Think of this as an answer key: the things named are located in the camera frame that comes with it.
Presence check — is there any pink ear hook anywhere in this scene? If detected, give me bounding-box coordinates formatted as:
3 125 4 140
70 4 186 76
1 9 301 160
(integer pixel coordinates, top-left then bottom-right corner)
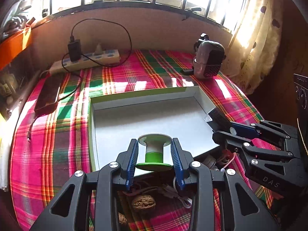
215 150 236 171

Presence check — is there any white usb cable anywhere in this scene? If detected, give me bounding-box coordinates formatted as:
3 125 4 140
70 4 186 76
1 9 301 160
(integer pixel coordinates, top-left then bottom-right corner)
172 176 193 209

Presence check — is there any white round cap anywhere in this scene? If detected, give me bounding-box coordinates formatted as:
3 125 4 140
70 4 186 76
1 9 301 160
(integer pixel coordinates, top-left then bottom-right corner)
202 155 219 171

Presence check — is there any green white spool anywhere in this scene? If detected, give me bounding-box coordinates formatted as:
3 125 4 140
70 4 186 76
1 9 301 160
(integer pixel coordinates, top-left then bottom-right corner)
136 134 172 172

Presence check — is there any brown walnut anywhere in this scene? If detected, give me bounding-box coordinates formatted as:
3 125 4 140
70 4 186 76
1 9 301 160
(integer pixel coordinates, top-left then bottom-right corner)
118 213 128 227
131 194 156 212

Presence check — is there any white shallow cardboard box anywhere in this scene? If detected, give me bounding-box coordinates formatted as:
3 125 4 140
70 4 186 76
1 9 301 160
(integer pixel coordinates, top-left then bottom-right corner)
88 86 217 171

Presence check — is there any small grey mesh heater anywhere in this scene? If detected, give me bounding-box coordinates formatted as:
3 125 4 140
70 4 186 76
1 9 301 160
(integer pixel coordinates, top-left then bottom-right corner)
193 33 226 79

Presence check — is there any plaid pink green cloth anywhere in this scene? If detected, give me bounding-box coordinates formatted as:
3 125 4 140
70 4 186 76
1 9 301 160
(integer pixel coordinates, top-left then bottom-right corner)
10 50 262 230

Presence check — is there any cream dotted curtain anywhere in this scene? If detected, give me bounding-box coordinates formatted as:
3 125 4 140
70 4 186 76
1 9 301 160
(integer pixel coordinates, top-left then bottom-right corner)
221 0 284 95

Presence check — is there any black smartphone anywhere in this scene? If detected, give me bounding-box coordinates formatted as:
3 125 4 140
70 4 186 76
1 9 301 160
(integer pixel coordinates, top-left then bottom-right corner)
34 73 64 117

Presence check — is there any white power strip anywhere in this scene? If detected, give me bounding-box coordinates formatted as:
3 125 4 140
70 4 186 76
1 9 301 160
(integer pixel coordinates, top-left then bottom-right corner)
49 49 120 74

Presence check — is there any black charger adapter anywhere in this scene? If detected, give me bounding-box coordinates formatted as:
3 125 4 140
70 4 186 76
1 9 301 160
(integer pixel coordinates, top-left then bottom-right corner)
67 35 81 62

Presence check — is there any black camera unit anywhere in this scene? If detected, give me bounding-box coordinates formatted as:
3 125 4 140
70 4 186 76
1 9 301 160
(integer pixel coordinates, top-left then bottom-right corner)
293 74 308 155

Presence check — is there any black charging cable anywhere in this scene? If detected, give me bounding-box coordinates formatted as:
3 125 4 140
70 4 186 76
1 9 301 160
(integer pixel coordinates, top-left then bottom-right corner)
27 18 133 142

